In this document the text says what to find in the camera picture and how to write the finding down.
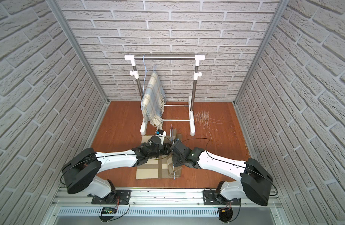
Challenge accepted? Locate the light blue wire hanger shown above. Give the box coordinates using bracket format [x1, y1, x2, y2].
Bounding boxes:
[142, 54, 149, 99]
[170, 124, 176, 180]

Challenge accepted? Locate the blue cream plaid scarf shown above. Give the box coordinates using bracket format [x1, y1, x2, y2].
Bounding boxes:
[141, 71, 166, 130]

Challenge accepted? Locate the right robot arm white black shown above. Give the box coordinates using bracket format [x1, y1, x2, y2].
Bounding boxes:
[170, 139, 273, 206]

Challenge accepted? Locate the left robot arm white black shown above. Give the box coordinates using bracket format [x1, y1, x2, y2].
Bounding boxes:
[61, 136, 171, 199]

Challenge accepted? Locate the white steel clothes rack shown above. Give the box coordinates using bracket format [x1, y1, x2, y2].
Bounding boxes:
[124, 54, 205, 136]

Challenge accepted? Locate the right small electronics board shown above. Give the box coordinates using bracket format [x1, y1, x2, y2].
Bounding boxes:
[218, 208, 234, 223]

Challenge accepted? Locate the small electronics board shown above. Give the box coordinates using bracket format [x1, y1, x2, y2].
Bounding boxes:
[99, 207, 117, 222]
[218, 208, 234, 223]

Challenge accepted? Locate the left small electronics board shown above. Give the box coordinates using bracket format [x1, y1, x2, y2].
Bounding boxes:
[99, 207, 117, 222]

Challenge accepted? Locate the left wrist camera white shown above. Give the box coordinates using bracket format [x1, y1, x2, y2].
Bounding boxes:
[156, 129, 167, 137]

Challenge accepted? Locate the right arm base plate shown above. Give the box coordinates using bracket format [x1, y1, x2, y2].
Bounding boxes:
[203, 188, 241, 206]

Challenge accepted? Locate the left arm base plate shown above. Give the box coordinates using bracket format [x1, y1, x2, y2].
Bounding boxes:
[91, 189, 132, 205]

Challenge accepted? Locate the aluminium front rail frame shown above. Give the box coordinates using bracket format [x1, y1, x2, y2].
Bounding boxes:
[42, 187, 289, 225]

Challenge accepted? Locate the left aluminium corner post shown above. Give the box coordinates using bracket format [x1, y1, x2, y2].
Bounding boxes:
[45, 0, 110, 105]

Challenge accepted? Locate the aluminium corner post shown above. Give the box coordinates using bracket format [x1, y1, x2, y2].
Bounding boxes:
[234, 0, 289, 106]
[45, 0, 110, 105]

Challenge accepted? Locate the right aluminium corner post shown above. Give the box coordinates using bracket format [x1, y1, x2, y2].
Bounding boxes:
[234, 0, 289, 106]

